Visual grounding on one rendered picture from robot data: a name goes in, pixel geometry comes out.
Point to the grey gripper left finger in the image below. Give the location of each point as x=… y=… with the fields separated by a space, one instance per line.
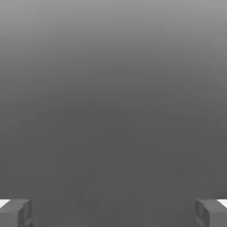
x=12 y=214

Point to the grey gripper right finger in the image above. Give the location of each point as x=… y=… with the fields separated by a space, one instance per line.
x=214 y=214

